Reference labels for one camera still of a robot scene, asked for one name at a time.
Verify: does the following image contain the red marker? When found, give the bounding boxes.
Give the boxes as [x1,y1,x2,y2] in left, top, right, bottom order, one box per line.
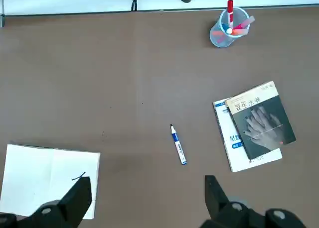
[227,0,234,29]

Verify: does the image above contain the white side desk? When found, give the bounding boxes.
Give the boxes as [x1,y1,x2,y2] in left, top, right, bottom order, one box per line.
[0,0,319,16]

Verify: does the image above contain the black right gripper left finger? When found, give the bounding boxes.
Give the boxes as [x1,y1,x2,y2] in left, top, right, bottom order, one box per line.
[0,176,93,228]

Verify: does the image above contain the dark grey hands cover book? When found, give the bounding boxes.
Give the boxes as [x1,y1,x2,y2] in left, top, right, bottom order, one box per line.
[225,81,297,161]

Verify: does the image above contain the aluminium frame post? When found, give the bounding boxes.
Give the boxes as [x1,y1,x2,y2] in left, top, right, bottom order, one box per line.
[0,0,6,28]

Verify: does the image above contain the white book with blue print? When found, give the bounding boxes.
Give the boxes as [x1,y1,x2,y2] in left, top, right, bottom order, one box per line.
[212,98,283,173]

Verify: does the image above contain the white marker with blue label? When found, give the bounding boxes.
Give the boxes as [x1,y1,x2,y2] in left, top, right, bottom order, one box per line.
[169,123,188,166]

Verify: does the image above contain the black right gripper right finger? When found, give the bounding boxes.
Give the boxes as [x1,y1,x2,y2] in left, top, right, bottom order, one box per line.
[198,174,308,228]

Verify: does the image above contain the clear plastic pen cup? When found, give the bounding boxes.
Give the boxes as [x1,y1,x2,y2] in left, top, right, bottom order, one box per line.
[209,6,251,48]

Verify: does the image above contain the white lined notebook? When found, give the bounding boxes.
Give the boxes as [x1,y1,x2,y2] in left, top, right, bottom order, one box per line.
[0,143,101,220]

